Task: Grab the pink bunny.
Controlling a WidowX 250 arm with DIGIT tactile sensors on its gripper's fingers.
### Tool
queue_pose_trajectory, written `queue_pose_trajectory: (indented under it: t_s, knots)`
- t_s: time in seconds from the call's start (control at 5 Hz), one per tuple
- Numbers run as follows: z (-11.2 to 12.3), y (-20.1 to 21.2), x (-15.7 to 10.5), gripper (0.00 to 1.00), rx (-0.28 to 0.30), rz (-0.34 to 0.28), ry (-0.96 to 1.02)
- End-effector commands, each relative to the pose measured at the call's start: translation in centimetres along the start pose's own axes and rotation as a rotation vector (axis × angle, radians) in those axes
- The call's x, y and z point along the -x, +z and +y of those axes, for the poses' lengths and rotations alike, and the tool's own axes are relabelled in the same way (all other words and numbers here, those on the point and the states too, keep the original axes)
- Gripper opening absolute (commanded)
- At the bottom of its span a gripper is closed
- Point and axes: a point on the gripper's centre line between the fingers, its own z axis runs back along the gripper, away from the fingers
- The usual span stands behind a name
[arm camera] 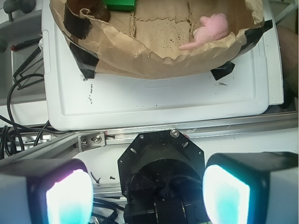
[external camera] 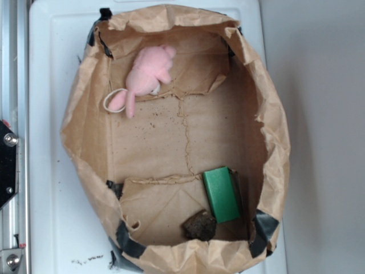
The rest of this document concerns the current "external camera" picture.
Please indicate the pink plush bunny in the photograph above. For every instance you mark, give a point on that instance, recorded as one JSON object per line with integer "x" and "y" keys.
{"x": 150, "y": 69}

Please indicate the brown paper bag liner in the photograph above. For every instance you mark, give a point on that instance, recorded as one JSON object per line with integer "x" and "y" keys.
{"x": 143, "y": 176}

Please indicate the white plastic tray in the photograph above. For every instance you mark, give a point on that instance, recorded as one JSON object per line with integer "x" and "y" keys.
{"x": 66, "y": 234}

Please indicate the aluminium frame rail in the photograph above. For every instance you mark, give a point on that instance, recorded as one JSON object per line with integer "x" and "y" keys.
{"x": 14, "y": 111}

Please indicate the dark brown rock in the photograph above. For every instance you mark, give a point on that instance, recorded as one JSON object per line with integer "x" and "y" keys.
{"x": 201, "y": 226}

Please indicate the silver corner bracket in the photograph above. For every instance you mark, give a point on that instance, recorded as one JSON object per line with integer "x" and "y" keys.
{"x": 13, "y": 261}

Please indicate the black metal bracket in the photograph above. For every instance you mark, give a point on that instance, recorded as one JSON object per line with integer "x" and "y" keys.
{"x": 9, "y": 164}

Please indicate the green rectangular block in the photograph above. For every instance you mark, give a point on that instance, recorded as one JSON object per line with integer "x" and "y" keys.
{"x": 221, "y": 194}

